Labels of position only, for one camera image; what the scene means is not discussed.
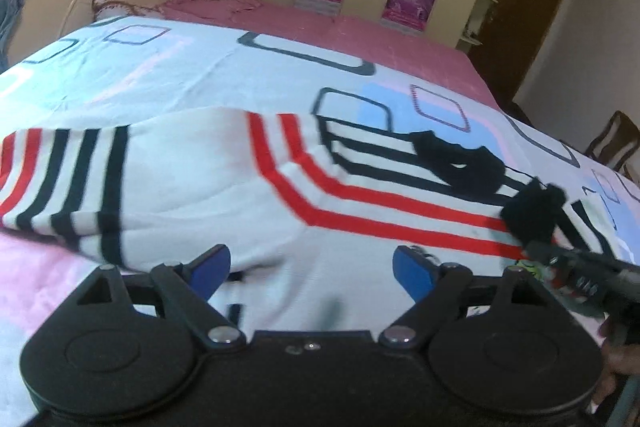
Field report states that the lower right purple poster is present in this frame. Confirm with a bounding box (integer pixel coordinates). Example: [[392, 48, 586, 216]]
[[382, 0, 436, 32]]

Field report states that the dark wooden chair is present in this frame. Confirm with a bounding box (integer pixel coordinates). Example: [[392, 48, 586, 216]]
[[585, 110, 640, 172]]

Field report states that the red white patterned pillow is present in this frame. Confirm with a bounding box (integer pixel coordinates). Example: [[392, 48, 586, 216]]
[[91, 0, 165, 22]]

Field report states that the person's right hand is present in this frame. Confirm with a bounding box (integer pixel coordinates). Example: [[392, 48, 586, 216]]
[[592, 315, 640, 407]]

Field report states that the patterned white blue bedspread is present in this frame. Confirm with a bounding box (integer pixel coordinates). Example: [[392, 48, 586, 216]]
[[1, 16, 639, 426]]

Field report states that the striped white knit sweater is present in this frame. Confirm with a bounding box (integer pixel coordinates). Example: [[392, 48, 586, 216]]
[[1, 107, 638, 329]]

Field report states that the dark brown wooden door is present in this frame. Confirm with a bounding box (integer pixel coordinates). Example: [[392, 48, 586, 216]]
[[469, 0, 562, 109]]

